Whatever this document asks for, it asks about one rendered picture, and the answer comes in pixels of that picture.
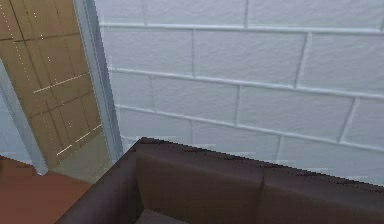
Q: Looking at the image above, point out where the tan wooden room door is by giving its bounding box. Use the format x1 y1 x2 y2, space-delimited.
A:
0 0 104 170

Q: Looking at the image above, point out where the dark brown sofa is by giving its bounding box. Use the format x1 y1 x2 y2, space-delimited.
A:
55 136 384 224

